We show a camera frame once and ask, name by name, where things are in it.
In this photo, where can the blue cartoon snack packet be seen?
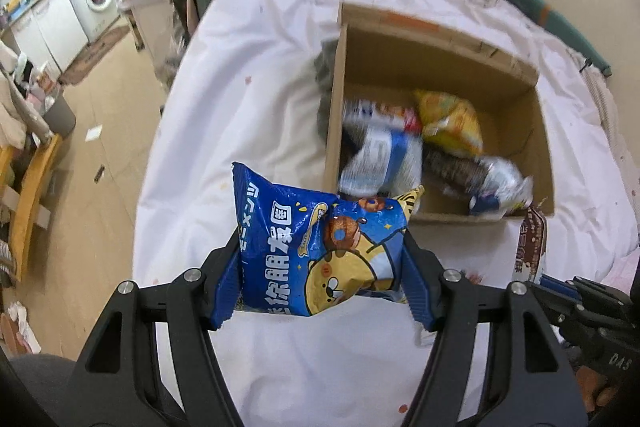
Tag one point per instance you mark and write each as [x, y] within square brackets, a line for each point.
[300, 257]

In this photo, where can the white paper scrap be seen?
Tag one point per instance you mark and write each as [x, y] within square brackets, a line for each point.
[93, 133]

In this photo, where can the white printed snack packet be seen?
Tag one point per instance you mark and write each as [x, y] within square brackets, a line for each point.
[502, 182]

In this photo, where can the dark snack packet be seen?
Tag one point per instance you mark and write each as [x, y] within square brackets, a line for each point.
[450, 169]

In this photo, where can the person's right hand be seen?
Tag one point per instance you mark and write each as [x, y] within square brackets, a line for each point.
[602, 394]

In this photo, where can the wooden chair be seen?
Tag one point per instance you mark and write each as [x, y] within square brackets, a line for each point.
[30, 187]

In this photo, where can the white blue snack packet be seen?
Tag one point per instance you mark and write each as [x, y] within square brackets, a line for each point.
[380, 162]

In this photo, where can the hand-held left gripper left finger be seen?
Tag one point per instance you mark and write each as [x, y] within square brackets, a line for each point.
[227, 289]

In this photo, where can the brown floor rug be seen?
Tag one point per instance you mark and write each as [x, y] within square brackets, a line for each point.
[97, 54]

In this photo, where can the red white snack bar packet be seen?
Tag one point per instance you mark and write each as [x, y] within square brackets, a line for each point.
[385, 112]

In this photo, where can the brown cardboard box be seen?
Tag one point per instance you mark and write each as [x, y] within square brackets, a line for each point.
[510, 107]

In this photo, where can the white kitchen cabinet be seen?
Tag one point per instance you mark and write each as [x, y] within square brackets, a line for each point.
[47, 27]

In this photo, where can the green rolled mat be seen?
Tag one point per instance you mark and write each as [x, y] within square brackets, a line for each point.
[555, 19]

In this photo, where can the yellow snack bag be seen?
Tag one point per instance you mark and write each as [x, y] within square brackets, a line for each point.
[450, 122]

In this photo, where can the grey trash bin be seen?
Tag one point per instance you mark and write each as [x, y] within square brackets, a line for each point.
[61, 114]

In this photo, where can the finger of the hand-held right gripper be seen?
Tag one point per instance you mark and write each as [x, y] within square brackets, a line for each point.
[557, 283]
[570, 314]

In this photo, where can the white printed bed sheet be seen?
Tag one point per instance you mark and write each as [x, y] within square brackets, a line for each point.
[260, 82]

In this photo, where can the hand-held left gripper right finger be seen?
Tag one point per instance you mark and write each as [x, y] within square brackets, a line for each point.
[419, 294]

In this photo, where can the brown chocolate snack packet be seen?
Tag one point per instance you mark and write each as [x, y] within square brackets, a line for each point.
[532, 242]

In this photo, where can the small dark floor item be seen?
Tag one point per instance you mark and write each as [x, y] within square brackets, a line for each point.
[99, 172]

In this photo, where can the beige cloth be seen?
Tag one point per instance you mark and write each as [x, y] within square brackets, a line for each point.
[15, 107]

